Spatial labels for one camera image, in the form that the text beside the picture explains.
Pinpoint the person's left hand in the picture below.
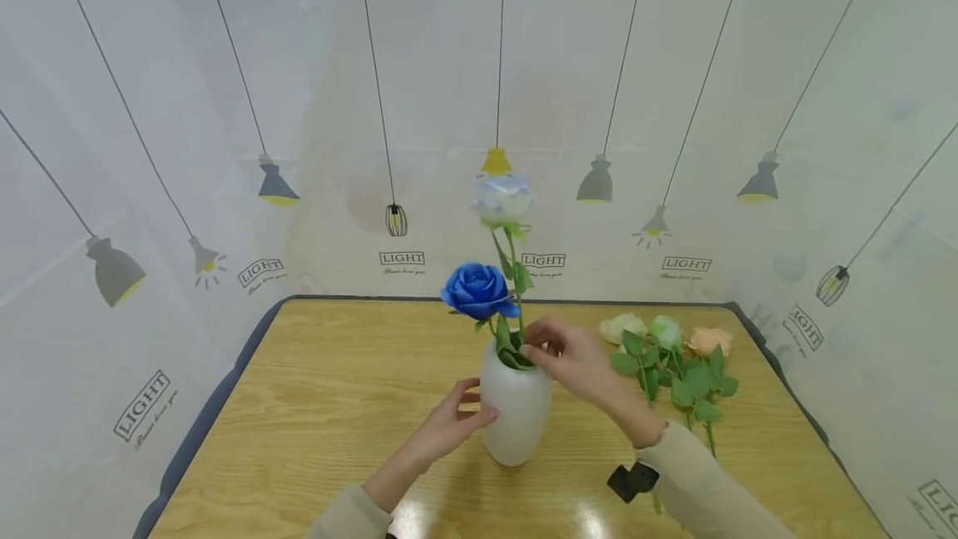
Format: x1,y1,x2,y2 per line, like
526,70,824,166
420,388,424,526
406,378,501,474

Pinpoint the person's right hand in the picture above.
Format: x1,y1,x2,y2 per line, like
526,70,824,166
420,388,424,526
518,316,667,450

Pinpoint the white ceramic vase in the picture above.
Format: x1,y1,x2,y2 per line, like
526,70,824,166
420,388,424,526
479,334,554,467

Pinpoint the pale blue white artificial rose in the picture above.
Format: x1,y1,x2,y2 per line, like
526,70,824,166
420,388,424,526
471,174,538,357

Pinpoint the person's right forearm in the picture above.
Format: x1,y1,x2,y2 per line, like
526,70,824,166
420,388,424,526
635,421,796,539

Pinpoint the person's left forearm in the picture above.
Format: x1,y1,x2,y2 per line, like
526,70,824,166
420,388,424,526
305,446,429,539

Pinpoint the cream artificial rose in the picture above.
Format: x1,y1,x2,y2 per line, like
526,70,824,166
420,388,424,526
599,313,661,403

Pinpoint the pale green artificial rose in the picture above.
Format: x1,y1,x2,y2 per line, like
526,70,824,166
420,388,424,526
632,315,699,433

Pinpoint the peach artificial rose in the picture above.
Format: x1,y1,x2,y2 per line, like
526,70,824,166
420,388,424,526
669,326,741,459

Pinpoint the black wrist band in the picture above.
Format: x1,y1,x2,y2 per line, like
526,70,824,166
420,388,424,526
606,460,662,505

